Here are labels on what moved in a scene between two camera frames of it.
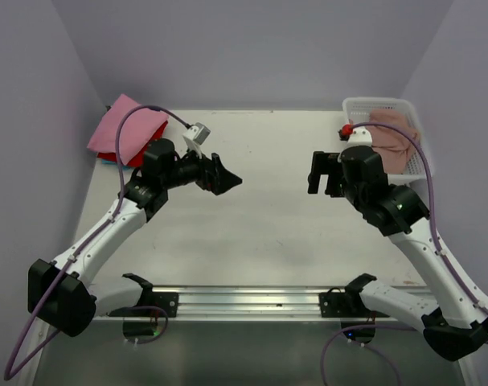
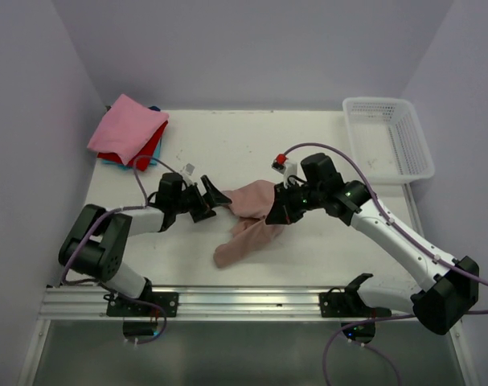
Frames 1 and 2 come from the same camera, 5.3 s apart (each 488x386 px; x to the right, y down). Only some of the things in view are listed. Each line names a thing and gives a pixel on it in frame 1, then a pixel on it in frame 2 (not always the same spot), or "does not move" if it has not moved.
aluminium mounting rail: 227,302 does not move
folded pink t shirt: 140,130 does not move
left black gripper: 213,176 to 213,197
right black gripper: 325,163 to 282,211
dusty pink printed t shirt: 394,146 to 250,203
